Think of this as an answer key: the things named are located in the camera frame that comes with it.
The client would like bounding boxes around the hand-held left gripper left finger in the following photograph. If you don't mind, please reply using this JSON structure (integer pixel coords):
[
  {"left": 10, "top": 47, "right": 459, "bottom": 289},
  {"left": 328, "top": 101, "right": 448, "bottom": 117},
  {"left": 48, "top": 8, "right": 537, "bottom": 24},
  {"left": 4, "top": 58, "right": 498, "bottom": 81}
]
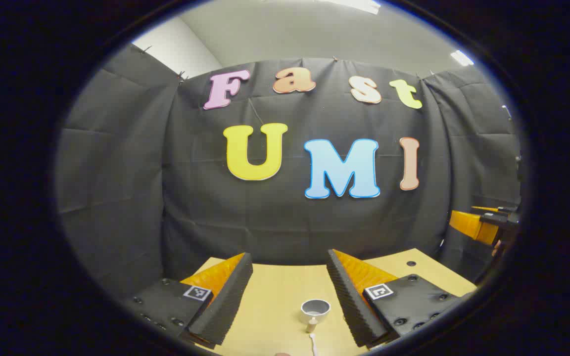
[{"left": 124, "top": 252, "right": 254, "bottom": 347}]

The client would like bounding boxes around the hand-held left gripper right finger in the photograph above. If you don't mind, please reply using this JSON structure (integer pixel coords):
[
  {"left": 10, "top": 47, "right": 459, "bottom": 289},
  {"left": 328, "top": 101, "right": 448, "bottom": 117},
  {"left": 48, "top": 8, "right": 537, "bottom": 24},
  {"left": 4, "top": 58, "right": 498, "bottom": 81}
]
[{"left": 327, "top": 249, "right": 476, "bottom": 348}]

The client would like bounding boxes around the ceiling light panel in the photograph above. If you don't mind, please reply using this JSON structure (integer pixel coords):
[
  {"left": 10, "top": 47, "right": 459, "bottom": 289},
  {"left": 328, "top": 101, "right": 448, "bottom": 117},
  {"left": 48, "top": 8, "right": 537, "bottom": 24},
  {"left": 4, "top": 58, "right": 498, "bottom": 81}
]
[
  {"left": 451, "top": 49, "right": 475, "bottom": 66},
  {"left": 315, "top": 0, "right": 382, "bottom": 14}
]

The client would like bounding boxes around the wooden desktop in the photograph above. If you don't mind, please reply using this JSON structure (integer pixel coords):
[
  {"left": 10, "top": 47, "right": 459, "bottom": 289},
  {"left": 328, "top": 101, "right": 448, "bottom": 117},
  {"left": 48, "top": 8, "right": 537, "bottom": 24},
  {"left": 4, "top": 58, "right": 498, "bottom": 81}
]
[{"left": 181, "top": 248, "right": 478, "bottom": 356}]

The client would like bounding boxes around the white cup with wooden handle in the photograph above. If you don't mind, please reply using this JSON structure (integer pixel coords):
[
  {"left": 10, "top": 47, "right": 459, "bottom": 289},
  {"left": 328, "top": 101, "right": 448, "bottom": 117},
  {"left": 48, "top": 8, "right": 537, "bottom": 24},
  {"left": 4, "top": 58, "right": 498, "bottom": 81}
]
[{"left": 301, "top": 299, "right": 331, "bottom": 333}]

